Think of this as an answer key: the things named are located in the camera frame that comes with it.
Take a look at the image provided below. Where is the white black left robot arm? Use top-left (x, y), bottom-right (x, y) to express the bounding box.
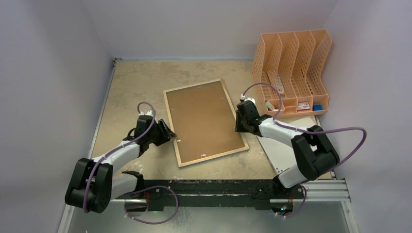
top-left (65, 115), bottom-right (176, 213)

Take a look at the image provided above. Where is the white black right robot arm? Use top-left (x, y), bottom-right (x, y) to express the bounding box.
top-left (235, 100), bottom-right (340, 198)

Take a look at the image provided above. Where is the red white small card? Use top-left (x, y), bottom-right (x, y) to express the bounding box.
top-left (297, 102), bottom-right (311, 112)

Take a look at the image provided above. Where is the blue small object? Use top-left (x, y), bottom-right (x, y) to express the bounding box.
top-left (312, 104), bottom-right (323, 111)

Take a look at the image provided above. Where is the orange plastic file organizer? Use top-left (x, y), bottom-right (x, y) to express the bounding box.
top-left (251, 29), bottom-right (332, 118)

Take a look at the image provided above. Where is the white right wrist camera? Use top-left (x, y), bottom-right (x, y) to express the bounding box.
top-left (240, 94), bottom-right (256, 105)

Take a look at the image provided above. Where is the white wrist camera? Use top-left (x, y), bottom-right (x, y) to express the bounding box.
top-left (240, 94), bottom-right (256, 105)
top-left (138, 109), bottom-right (156, 117)

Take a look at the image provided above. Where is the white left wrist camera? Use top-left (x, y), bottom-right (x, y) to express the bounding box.
top-left (138, 109), bottom-right (156, 117)

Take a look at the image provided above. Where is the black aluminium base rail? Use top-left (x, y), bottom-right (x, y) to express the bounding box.
top-left (57, 179), bottom-right (360, 233)

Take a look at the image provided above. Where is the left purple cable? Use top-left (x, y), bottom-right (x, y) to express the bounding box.
top-left (83, 101), bottom-right (179, 226)

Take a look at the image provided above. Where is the purple cable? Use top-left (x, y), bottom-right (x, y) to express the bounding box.
top-left (83, 101), bottom-right (179, 226)
top-left (240, 83), bottom-right (368, 219)

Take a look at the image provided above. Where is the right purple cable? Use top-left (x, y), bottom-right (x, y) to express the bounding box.
top-left (240, 83), bottom-right (368, 219)

